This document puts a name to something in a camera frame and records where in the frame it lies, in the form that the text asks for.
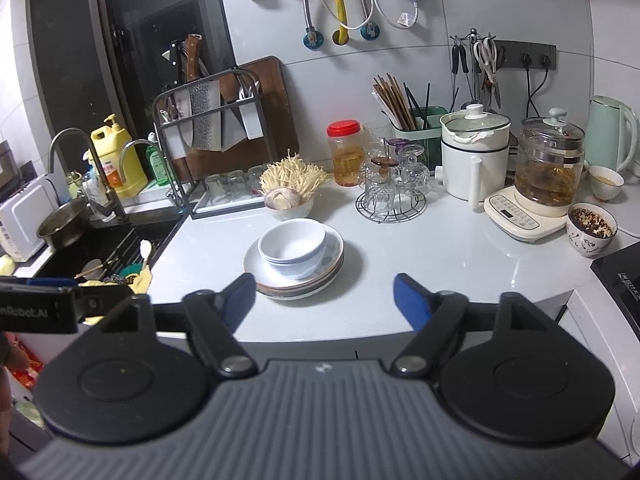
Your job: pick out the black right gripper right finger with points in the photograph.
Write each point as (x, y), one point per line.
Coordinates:
(436, 318)

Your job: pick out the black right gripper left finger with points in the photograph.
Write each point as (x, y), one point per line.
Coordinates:
(213, 318)

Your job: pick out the plain white bowl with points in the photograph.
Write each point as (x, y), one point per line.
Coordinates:
(293, 247)

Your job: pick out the white floral orange patterned plate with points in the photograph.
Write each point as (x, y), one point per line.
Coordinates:
(305, 291)

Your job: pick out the white bowl with lotus pattern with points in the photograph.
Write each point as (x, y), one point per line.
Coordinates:
(266, 275)

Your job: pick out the chrome kitchen faucet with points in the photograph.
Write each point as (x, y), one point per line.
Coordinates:
(93, 184)

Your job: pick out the kitchen scissors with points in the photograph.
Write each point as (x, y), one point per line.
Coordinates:
(486, 55)

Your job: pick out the person's left hand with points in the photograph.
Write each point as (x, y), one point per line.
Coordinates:
(11, 358)

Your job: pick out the yellow dish cloth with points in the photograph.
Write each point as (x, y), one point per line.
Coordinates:
(138, 281)

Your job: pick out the small steel saucepan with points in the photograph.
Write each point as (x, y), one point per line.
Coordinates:
(66, 225)

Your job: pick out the white toaster box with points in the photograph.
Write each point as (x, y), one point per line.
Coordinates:
(21, 216)

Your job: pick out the small bowl with garlic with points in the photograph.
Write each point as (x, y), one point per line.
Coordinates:
(287, 204)

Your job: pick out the black dish drying rack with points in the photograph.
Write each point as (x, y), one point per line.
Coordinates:
(172, 119)

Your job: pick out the yellow dish soap bottle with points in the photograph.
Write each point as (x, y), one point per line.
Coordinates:
(121, 165)

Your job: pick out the bowl of chili flakes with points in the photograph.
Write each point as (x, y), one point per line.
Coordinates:
(590, 229)

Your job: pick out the green chopstick holder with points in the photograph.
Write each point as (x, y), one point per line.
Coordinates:
(428, 135)

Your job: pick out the white electric cooking pot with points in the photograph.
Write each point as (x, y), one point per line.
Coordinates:
(475, 152)

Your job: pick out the black induction cooktop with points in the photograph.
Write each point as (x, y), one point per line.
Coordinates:
(619, 273)

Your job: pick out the steel cleaver knife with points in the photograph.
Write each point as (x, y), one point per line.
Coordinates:
(205, 101)

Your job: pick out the glass health kettle with base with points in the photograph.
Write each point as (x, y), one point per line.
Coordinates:
(549, 166)

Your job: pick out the wooden cutting board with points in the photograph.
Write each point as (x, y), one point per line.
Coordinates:
(270, 133)

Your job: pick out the red lid glass jar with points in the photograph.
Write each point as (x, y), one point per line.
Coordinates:
(346, 146)

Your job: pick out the small tea cup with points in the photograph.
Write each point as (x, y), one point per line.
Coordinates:
(605, 183)

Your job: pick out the mint green electric kettle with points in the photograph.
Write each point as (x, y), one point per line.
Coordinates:
(611, 138)

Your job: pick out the metal wire glass rack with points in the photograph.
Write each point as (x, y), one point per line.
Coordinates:
(394, 181)

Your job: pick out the black wall power strip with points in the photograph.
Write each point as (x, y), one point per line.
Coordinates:
(541, 56)

